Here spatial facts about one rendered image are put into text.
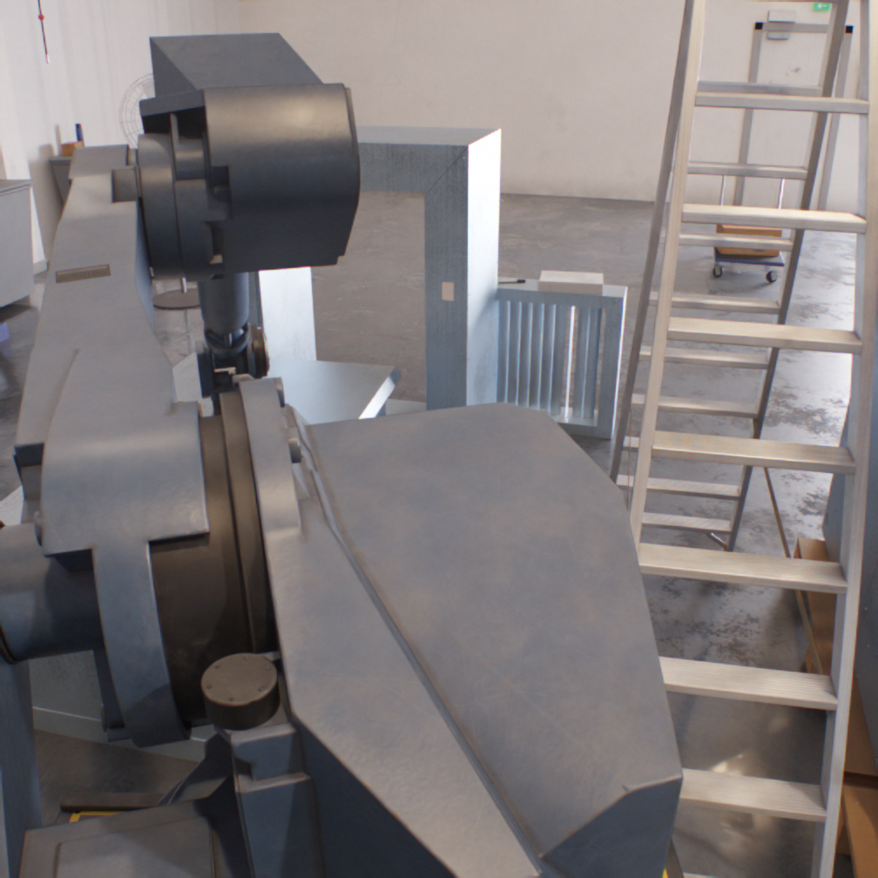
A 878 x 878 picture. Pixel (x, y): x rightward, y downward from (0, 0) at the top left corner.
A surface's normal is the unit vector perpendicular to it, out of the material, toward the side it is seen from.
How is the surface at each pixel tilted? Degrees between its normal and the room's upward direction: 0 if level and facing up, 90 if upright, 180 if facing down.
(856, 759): 0
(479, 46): 90
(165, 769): 0
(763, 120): 90
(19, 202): 96
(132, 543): 50
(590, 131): 90
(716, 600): 0
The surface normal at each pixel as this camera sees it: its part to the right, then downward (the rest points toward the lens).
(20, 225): 0.96, 0.21
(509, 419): 0.00, -0.90
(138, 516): 0.18, -0.40
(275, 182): 0.27, 0.58
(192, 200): 0.26, 0.22
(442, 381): -0.26, 0.43
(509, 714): -0.35, -0.37
